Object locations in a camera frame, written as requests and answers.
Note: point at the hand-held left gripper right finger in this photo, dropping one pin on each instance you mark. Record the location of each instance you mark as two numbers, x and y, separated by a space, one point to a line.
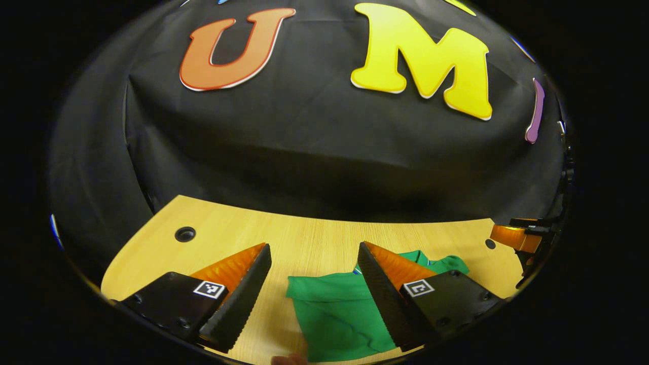
383 299

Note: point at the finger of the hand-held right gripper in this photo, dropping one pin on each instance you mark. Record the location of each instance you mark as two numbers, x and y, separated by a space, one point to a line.
512 237
527 221

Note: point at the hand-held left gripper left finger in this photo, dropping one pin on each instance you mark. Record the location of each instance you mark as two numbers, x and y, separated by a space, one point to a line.
243 299

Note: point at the green T-shirt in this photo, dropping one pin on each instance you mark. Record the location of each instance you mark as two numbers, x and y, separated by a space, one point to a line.
334 314

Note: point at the black table grommet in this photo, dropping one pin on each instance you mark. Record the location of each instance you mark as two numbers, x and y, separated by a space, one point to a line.
490 244
185 234

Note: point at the black backdrop cloth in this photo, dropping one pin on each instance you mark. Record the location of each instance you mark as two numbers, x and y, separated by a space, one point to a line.
304 132

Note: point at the white printed banner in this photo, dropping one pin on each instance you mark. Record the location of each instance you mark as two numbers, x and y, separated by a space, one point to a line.
53 228

